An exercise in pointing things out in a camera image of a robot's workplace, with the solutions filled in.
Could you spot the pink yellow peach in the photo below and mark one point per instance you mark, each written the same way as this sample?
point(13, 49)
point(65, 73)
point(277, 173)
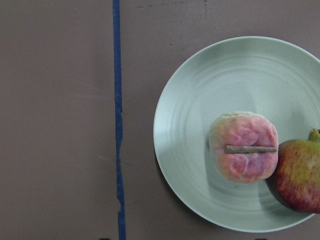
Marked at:
point(244, 146)

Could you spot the red yellow pomegranate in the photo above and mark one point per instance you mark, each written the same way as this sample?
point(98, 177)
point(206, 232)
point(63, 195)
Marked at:
point(295, 182)

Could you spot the green plate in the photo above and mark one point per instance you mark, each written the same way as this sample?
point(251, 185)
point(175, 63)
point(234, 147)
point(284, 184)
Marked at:
point(262, 75)

